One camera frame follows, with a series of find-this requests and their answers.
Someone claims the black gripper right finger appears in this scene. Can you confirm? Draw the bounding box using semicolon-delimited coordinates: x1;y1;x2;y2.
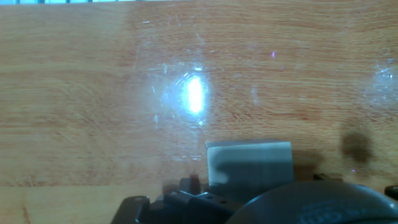
312;172;398;200

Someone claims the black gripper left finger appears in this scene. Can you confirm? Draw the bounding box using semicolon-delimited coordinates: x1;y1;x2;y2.
110;175;243;224

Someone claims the light wooden cube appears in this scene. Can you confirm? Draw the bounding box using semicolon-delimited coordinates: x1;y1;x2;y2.
205;139;295;195

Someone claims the glossy brown wooden board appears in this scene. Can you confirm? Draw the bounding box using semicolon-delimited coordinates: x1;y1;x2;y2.
0;0;398;224

